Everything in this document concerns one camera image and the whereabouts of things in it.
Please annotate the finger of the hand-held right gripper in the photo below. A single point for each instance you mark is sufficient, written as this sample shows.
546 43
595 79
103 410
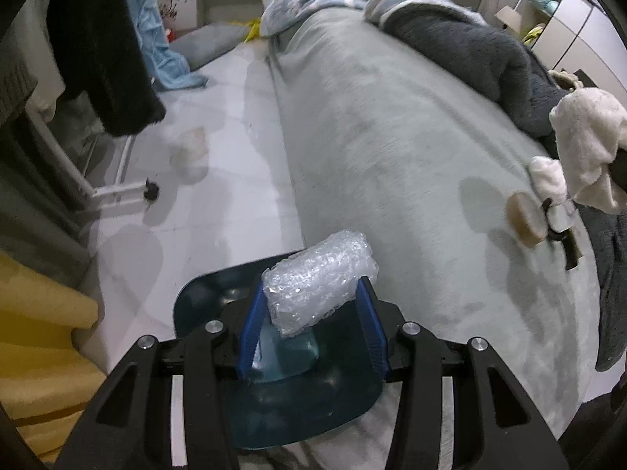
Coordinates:
566 245

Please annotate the black fluffy garment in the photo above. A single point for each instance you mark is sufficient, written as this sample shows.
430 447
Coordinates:
103 44

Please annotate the brown tape roll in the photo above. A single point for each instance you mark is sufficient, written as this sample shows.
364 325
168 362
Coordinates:
524 218

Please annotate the dark grey fluffy blanket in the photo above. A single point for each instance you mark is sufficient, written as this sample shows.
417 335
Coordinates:
480 63

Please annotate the white clothes rack base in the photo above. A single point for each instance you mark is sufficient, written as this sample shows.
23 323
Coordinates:
115 188

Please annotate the cream plush toy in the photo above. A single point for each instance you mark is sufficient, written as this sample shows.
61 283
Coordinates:
563 78

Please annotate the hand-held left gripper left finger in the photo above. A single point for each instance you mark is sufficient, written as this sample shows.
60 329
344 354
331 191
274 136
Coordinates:
250 325

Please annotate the white cabinet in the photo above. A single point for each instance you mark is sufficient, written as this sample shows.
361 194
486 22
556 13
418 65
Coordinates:
583 19

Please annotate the grey-green bed sheet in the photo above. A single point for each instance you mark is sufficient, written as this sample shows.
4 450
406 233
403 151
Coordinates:
392 156

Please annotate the grey pillow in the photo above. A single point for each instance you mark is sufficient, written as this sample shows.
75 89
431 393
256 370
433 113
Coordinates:
210 41

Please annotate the small white fluffy cloth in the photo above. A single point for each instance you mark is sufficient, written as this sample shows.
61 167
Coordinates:
548 178

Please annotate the yellow cushion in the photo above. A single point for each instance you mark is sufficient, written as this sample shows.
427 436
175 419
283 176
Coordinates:
44 333

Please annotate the yellow-green item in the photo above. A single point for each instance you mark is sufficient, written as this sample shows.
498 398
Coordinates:
532 34

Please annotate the yellow cloth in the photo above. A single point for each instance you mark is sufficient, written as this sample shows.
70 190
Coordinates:
253 29

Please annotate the light blue garment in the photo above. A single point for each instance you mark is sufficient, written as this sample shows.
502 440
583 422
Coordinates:
161 39

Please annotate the bubble wrap roll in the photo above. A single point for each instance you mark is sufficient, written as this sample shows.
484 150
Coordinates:
313 279

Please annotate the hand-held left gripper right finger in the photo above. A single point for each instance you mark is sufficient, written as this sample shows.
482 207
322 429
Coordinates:
372 328

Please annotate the dark blue plastic bin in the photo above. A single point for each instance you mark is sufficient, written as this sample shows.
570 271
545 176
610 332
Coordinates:
313 406

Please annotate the cardboard box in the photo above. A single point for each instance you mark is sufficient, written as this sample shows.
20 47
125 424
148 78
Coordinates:
509 17

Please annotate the teal plush item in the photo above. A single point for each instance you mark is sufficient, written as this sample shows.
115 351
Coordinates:
543 0

